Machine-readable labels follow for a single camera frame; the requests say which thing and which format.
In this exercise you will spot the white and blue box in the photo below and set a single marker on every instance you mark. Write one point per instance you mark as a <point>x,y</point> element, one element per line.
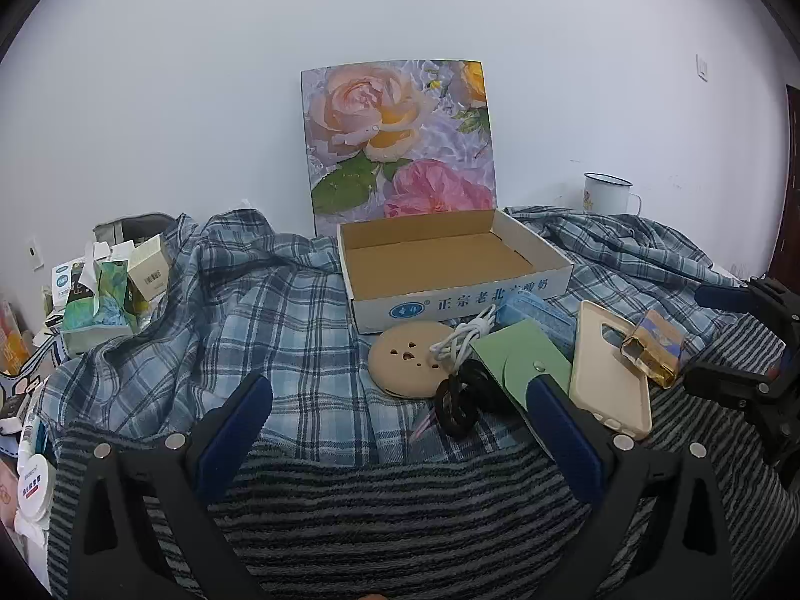
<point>62,284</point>

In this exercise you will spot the orange packet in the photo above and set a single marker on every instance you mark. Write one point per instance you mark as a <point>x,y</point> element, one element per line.
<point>12,344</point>

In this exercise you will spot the grey striped towel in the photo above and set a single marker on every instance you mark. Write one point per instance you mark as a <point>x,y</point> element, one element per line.
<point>387,525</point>

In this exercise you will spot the white wall switch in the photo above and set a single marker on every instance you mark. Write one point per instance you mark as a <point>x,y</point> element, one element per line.
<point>704,67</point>

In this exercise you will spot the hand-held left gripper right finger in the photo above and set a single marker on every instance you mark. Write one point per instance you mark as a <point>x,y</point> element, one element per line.
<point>562,431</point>

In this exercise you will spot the cardboard box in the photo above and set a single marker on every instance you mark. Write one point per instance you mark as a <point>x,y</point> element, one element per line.
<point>431,262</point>

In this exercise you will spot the cartoon printed bag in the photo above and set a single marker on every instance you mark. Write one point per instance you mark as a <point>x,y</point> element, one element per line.
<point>31,369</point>

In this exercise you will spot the floral rose picture board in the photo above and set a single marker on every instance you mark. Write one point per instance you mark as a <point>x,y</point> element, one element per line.
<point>400,137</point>

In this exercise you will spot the white round jar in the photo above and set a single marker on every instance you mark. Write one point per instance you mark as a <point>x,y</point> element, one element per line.
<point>36,490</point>

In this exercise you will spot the dark wooden door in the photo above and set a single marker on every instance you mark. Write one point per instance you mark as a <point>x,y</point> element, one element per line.
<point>789,187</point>

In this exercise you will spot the white wall outlet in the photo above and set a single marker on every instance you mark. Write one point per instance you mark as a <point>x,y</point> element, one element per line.
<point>33,254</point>

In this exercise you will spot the gold and blue packet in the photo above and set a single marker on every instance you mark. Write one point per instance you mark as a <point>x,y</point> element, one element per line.
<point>653,347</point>

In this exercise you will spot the blue plaid shirt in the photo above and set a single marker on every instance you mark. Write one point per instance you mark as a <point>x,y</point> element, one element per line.
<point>250,325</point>

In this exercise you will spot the beige phone case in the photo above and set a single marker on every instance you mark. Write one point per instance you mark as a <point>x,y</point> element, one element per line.
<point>609,369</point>

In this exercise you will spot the green card pouch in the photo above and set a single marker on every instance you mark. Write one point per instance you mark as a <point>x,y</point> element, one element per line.
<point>512,362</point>

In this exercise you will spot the green tissue pack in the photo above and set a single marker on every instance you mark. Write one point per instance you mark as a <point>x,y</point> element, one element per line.
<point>103,312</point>

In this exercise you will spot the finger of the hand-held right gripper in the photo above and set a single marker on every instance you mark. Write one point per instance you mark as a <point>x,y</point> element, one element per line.
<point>722,297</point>
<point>731,378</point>

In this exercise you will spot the cream carton box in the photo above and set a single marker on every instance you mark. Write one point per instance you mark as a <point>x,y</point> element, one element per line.
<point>150,269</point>

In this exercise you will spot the white enamel mug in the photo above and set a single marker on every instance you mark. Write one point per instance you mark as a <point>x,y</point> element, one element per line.
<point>606,194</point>

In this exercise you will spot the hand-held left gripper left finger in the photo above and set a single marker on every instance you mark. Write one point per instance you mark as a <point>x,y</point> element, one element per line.
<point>237,425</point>

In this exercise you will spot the grey bag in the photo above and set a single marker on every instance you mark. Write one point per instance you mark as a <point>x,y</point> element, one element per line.
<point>134,225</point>

